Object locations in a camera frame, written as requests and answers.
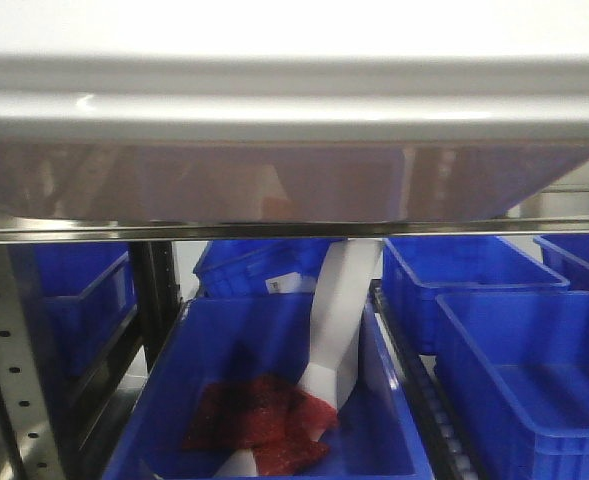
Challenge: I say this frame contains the blue bin far right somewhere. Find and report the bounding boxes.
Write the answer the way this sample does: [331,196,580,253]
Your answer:
[534,234,589,291]

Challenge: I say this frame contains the blue bin rear centre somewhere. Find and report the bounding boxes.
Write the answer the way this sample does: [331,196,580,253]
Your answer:
[193,238,335,298]

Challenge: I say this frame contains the white plastic storage bin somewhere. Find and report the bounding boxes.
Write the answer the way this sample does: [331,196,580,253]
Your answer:
[0,1,589,223]

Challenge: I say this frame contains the blue bin rear right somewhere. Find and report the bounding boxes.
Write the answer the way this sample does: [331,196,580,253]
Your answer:
[381,236,570,355]

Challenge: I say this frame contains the stainless steel shelf rail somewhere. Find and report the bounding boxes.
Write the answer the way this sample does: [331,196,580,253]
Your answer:
[0,217,589,244]

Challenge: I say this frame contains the blue bin lower left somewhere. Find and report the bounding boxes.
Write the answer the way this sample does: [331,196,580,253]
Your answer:
[34,242,136,377]

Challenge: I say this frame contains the red bubble wrap bags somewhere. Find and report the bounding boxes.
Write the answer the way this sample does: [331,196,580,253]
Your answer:
[182,374,339,476]

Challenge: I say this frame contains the blue bin front right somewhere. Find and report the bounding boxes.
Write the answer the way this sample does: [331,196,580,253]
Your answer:
[436,291,589,479]

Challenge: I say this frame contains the white paper strip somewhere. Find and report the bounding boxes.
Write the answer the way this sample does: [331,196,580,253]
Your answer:
[188,240,381,476]

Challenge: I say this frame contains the blue bin with red bags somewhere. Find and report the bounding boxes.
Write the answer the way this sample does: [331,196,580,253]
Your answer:
[103,294,433,479]

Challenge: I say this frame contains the black roller track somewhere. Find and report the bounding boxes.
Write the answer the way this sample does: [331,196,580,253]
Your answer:
[370,279,487,479]

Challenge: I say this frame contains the perforated steel shelf upright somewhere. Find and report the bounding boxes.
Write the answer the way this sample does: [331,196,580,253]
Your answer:
[0,245,66,479]

